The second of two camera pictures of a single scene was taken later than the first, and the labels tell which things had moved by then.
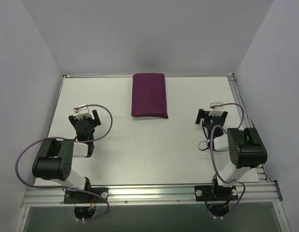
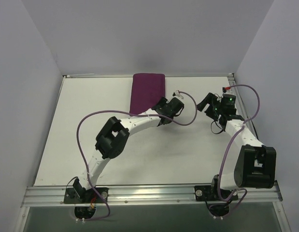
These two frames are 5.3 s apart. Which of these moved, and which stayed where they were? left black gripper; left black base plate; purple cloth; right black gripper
Moved: left black gripper; right black gripper
Stayed: left black base plate; purple cloth
